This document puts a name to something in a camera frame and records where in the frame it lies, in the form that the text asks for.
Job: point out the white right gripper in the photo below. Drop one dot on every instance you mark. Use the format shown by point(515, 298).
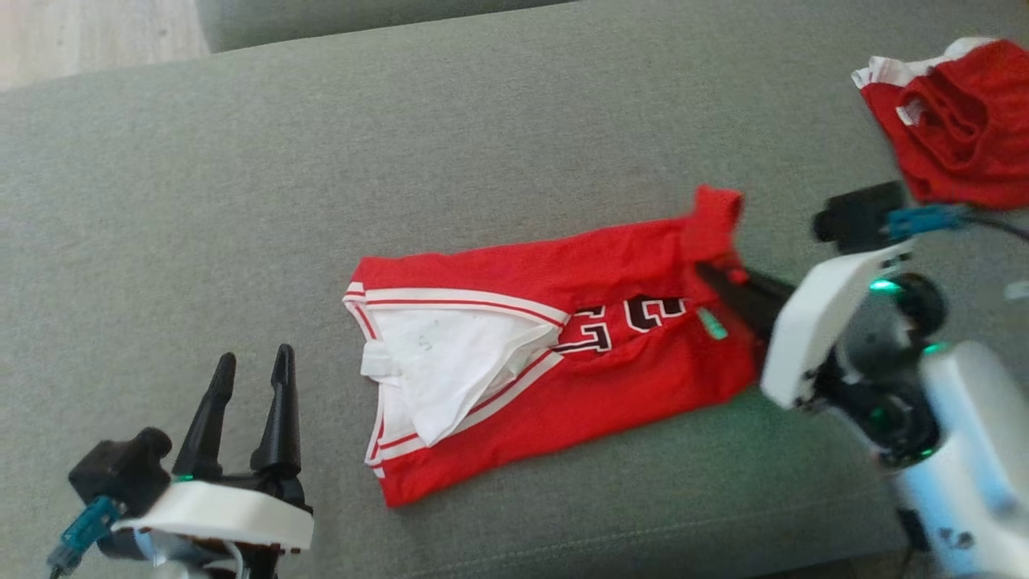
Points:
point(804, 338)

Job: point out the red shorts white stripe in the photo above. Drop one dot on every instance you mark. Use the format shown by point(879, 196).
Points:
point(965, 137)

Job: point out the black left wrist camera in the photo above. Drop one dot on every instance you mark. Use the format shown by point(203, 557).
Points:
point(120, 470)

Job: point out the grey sofa seat cushion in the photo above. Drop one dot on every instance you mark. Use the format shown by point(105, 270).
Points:
point(514, 145)

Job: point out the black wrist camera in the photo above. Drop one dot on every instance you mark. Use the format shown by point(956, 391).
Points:
point(120, 470)
point(856, 217)

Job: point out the grey sofa back cushion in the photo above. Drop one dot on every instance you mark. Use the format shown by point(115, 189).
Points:
point(362, 16)

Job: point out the red basketball jersey number 23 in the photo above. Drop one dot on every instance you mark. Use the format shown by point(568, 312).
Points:
point(627, 386)

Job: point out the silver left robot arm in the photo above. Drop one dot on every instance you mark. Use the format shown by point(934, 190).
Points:
point(165, 559)

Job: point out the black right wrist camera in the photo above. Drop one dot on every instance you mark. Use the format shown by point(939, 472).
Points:
point(856, 217)

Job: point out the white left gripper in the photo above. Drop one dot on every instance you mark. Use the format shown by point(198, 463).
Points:
point(225, 515)

